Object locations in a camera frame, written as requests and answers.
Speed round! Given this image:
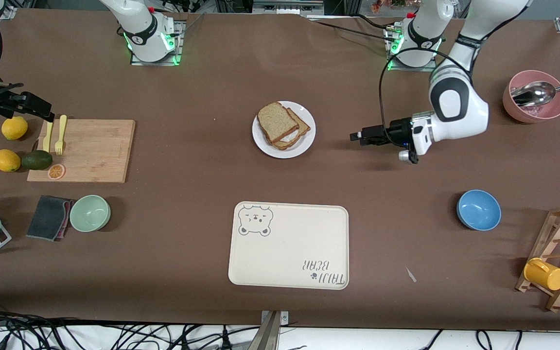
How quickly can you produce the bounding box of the dark green avocado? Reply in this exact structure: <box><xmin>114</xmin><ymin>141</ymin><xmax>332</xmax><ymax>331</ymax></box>
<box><xmin>21</xmin><ymin>150</ymin><xmax>53</xmax><ymax>171</ymax></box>

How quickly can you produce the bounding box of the beige bear print tray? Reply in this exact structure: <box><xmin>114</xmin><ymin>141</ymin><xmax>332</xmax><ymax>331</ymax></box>
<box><xmin>228</xmin><ymin>201</ymin><xmax>350</xmax><ymax>291</ymax></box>

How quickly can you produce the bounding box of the white round plate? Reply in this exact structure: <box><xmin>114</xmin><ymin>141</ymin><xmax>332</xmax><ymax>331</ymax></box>
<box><xmin>252</xmin><ymin>101</ymin><xmax>316</xmax><ymax>159</ymax></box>

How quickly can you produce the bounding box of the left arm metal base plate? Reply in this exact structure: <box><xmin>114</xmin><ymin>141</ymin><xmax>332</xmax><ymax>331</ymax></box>
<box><xmin>385</xmin><ymin>24</ymin><xmax>438</xmax><ymax>72</ymax></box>

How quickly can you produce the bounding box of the pink folded cloth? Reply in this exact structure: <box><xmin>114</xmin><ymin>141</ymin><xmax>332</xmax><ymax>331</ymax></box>
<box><xmin>59</xmin><ymin>199</ymin><xmax>73</xmax><ymax>240</ymax></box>

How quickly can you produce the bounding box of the black base power cable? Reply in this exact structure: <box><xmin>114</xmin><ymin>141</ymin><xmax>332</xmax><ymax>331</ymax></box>
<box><xmin>304</xmin><ymin>15</ymin><xmax>395</xmax><ymax>42</ymax></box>

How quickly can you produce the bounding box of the yellow mug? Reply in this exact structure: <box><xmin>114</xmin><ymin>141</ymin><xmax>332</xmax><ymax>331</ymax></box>
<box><xmin>524</xmin><ymin>258</ymin><xmax>560</xmax><ymax>291</ymax></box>

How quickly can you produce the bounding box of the yellow plastic knife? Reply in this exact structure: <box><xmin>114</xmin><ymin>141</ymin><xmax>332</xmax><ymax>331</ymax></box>
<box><xmin>43</xmin><ymin>119</ymin><xmax>55</xmax><ymax>152</ymax></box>

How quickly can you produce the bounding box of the light wholegrain bread slice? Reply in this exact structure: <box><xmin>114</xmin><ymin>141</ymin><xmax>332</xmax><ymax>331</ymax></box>
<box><xmin>257</xmin><ymin>102</ymin><xmax>300</xmax><ymax>144</ymax></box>

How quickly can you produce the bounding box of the dark grey folded cloth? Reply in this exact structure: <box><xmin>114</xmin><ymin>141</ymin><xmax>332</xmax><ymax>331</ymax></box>
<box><xmin>26</xmin><ymin>195</ymin><xmax>69</xmax><ymax>242</ymax></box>

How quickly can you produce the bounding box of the bamboo cutting board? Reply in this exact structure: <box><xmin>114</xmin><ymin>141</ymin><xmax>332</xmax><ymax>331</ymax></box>
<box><xmin>27</xmin><ymin>119</ymin><xmax>136</xmax><ymax>184</ymax></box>

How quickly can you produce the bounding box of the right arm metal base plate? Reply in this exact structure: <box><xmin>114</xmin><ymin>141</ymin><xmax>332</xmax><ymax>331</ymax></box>
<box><xmin>130</xmin><ymin>19</ymin><xmax>184</xmax><ymax>66</ymax></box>

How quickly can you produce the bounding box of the black cable bundle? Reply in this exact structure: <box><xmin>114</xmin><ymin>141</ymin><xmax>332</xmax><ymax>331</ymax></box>
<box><xmin>0</xmin><ymin>299</ymin><xmax>261</xmax><ymax>350</ymax></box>

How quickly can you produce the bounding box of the yellow lemon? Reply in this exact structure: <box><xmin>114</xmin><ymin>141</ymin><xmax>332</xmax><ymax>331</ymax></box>
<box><xmin>0</xmin><ymin>149</ymin><xmax>21</xmax><ymax>173</ymax></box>
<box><xmin>1</xmin><ymin>116</ymin><xmax>29</xmax><ymax>141</ymax></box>

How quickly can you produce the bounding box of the brown toast slice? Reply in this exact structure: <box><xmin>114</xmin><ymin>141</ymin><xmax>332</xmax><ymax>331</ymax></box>
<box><xmin>273</xmin><ymin>108</ymin><xmax>311</xmax><ymax>151</ymax></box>

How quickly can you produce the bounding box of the blue bowl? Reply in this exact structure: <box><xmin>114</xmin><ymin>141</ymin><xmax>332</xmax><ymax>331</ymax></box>
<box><xmin>456</xmin><ymin>190</ymin><xmax>502</xmax><ymax>231</ymax></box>

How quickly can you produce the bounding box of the pink bowl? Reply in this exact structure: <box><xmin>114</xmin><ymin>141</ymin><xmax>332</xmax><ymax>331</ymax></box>
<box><xmin>503</xmin><ymin>70</ymin><xmax>560</xmax><ymax>123</ymax></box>

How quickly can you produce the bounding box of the yellow plastic fork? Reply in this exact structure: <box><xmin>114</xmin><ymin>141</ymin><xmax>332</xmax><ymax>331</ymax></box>
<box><xmin>55</xmin><ymin>115</ymin><xmax>68</xmax><ymax>156</ymax></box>

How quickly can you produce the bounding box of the mint green bowl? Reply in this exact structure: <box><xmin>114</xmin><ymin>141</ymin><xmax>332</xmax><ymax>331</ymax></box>
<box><xmin>70</xmin><ymin>195</ymin><xmax>111</xmax><ymax>233</ymax></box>

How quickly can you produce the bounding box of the metal ladle spoon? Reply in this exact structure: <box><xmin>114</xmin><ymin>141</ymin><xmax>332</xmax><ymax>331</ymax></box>
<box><xmin>510</xmin><ymin>79</ymin><xmax>560</xmax><ymax>107</ymax></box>

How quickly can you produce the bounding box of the grey metal camera bracket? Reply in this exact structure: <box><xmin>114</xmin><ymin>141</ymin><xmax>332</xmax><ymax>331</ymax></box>
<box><xmin>253</xmin><ymin>310</ymin><xmax>290</xmax><ymax>350</ymax></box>

